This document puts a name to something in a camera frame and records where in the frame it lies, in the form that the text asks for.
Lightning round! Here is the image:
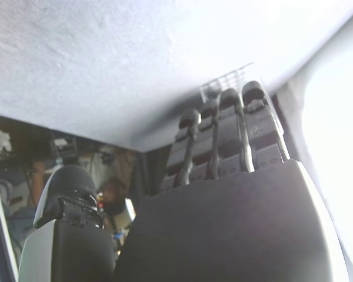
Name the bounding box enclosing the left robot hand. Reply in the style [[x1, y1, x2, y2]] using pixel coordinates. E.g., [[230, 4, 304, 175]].
[[17, 80, 351, 282]]

